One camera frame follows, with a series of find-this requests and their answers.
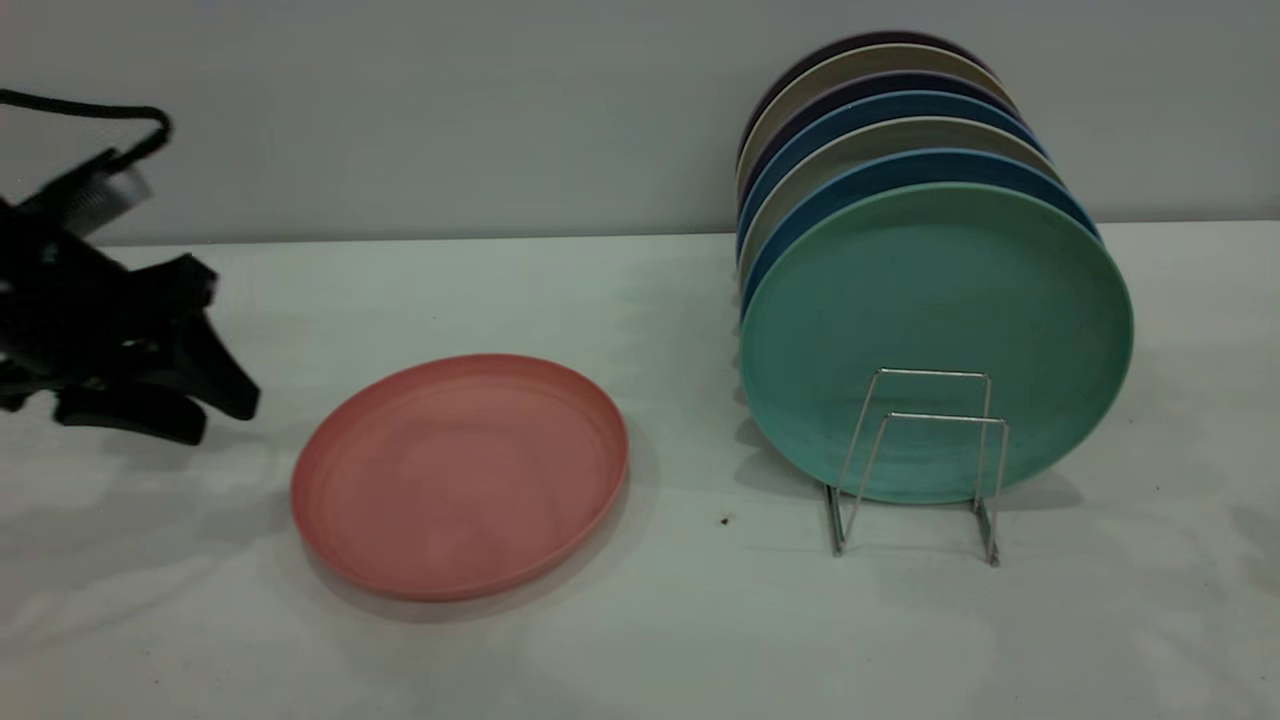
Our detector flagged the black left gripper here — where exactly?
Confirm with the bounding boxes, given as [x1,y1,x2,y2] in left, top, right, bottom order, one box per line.
[0,200,263,447]

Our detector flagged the pink plate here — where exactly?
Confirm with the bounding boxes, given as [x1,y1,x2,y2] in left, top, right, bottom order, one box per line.
[290,354,631,603]

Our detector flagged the beige plate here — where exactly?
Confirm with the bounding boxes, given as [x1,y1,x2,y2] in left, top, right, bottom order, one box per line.
[738,116,1063,291]
[735,43,1011,206]

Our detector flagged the dark blue plate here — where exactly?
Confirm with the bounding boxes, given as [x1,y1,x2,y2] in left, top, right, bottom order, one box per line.
[740,148,1103,321]

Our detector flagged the green plate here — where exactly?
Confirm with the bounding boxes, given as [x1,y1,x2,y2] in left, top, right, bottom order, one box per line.
[738,183,1134,506]

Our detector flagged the navy purple plate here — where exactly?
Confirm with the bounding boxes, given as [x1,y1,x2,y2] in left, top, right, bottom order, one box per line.
[737,70,1023,211]

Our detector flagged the dark purple plate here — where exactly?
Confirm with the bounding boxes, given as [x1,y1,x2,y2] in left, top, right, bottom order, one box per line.
[738,30,991,161]

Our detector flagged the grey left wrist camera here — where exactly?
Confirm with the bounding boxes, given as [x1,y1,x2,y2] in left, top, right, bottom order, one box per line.
[20,150,156,236]

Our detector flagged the black cable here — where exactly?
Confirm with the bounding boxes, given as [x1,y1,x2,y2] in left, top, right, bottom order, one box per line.
[0,88,173,166]

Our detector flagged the metal wire plate rack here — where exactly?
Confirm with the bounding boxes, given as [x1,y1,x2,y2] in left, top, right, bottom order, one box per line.
[824,368,1009,569]

